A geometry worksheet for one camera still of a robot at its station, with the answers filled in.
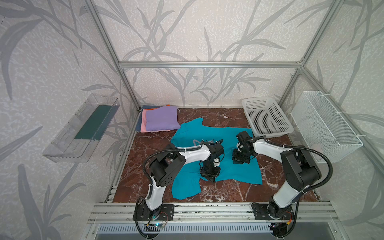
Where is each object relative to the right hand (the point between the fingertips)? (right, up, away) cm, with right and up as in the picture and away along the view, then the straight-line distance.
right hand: (232, 156), depth 93 cm
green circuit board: (-40, -27, -22) cm, 53 cm away
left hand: (-11, -10, -10) cm, 18 cm away
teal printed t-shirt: (-28, -14, -11) cm, 33 cm away
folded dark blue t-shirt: (-66, +33, +26) cm, 79 cm away
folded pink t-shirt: (-60, +21, +9) cm, 64 cm away
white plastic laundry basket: (+30, +25, +22) cm, 45 cm away
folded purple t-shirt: (-48, +24, +17) cm, 56 cm away
